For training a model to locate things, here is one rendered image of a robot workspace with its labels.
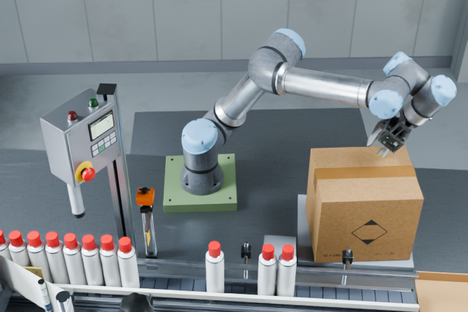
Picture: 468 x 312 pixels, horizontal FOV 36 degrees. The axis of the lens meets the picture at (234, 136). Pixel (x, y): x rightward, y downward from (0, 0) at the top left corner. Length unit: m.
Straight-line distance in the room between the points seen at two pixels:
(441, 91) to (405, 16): 2.56
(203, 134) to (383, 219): 0.64
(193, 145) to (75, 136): 0.61
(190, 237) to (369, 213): 0.60
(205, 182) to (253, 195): 0.19
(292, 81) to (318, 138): 0.79
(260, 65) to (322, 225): 0.51
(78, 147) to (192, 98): 2.53
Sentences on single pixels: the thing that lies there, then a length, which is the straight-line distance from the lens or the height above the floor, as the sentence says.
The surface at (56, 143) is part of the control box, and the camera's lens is 1.87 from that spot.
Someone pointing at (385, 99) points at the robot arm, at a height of 1.49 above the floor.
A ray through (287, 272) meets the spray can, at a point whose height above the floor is 1.01.
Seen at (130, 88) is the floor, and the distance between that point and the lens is 4.47.
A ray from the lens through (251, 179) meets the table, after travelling 2.59.
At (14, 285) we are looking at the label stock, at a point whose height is 0.95.
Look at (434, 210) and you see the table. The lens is 2.57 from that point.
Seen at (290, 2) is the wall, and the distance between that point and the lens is 4.36.
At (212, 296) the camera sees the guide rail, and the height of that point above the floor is 0.91.
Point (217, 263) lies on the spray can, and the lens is 2.05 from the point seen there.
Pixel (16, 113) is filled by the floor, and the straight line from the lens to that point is 4.41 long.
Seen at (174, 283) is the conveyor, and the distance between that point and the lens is 2.21.
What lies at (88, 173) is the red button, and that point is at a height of 1.34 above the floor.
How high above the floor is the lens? 2.60
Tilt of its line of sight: 40 degrees down
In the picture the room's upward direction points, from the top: straight up
